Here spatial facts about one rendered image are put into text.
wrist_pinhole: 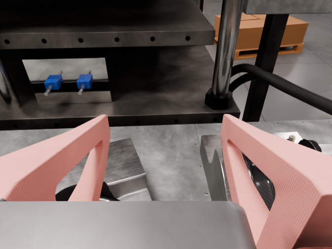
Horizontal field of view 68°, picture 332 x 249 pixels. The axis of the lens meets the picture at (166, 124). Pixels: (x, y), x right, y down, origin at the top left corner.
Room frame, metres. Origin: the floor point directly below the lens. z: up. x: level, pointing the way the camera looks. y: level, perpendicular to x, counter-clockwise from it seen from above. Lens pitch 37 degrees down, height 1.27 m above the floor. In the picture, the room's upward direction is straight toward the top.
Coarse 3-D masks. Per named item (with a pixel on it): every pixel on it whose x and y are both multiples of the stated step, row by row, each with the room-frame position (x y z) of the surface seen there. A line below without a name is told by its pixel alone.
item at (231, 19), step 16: (224, 0) 0.76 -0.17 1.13; (240, 0) 0.75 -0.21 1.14; (224, 16) 0.76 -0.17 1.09; (240, 16) 0.76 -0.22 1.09; (224, 32) 0.75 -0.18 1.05; (224, 48) 0.75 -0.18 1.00; (224, 64) 0.75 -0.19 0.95; (224, 80) 0.75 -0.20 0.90; (208, 96) 0.76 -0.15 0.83; (224, 96) 0.75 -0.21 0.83
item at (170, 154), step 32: (64, 128) 0.60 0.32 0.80; (128, 128) 0.60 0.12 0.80; (160, 128) 0.60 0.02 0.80; (192, 128) 0.60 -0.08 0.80; (288, 128) 0.60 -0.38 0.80; (320, 128) 0.60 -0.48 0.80; (160, 160) 0.47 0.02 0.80; (192, 160) 0.47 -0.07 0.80; (160, 192) 0.36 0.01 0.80; (192, 192) 0.36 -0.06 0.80
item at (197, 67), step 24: (144, 48) 1.35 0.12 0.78; (168, 48) 1.35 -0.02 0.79; (192, 48) 1.35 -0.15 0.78; (24, 72) 1.04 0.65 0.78; (120, 72) 1.04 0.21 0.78; (144, 72) 1.04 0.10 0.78; (168, 72) 1.04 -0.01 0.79; (192, 72) 1.04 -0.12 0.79; (24, 96) 0.83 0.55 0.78; (120, 96) 0.83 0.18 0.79; (144, 96) 0.83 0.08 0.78; (168, 96) 0.83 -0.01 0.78; (192, 96) 0.83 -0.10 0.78; (0, 120) 0.67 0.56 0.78; (24, 120) 0.68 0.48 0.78; (48, 120) 0.68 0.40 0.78; (72, 120) 0.69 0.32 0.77; (120, 120) 0.70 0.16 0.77; (144, 120) 0.70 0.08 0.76; (168, 120) 0.71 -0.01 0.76; (192, 120) 0.71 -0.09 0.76; (216, 120) 0.72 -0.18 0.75
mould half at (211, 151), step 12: (288, 132) 0.51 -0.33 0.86; (204, 144) 0.46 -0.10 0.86; (216, 144) 0.46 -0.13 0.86; (324, 144) 0.38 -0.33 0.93; (204, 156) 0.45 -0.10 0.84; (216, 156) 0.36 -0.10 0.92; (204, 168) 0.43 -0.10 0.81; (216, 168) 0.34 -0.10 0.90; (216, 180) 0.33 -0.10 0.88; (216, 192) 0.32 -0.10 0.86; (228, 192) 0.27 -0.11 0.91
